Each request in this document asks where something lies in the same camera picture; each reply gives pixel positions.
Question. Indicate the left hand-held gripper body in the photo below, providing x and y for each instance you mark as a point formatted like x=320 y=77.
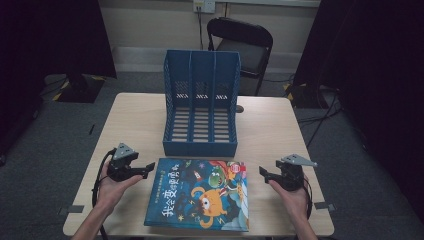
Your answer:
x=120 y=168

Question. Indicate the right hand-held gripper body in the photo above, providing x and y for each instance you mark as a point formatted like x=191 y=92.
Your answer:
x=291 y=176

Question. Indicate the blue monster picture book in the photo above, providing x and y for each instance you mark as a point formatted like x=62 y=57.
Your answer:
x=186 y=200

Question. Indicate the blue plastic file rack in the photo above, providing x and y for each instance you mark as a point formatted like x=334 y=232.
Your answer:
x=200 y=150

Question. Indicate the person's right hand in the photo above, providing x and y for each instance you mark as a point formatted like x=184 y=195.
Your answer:
x=296 y=203

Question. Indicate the person's left hand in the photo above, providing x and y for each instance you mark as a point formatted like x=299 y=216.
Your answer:
x=108 y=195

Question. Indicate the grey tape piece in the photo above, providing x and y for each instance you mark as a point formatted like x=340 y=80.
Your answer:
x=323 y=205
x=75 y=209

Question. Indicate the small dark round thing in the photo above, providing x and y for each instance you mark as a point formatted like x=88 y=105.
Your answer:
x=239 y=108

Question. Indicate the black stand base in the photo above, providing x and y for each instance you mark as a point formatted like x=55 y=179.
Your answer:
x=306 y=96
x=80 y=90

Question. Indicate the black curtain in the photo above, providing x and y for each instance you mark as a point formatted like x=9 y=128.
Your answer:
x=373 y=66
x=50 y=36

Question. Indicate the black folding chair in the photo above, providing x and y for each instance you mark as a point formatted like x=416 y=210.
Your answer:
x=240 y=31

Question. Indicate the white wall socket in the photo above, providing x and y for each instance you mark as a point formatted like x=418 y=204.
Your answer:
x=204 y=5

